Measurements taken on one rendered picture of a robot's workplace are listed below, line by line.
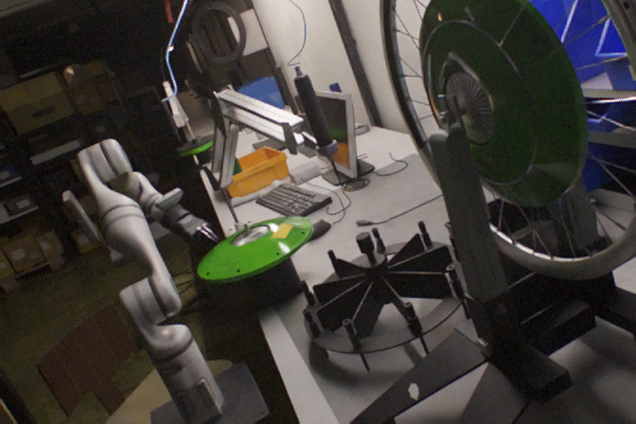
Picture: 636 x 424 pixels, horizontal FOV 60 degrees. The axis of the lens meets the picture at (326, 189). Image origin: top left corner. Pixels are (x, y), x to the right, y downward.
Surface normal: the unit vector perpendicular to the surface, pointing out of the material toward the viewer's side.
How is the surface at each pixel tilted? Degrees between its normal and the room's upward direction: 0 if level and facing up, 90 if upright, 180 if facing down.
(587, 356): 0
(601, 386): 0
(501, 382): 18
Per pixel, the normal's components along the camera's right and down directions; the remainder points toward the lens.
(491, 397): -0.60, -0.72
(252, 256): -0.27, -0.75
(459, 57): -0.91, 0.29
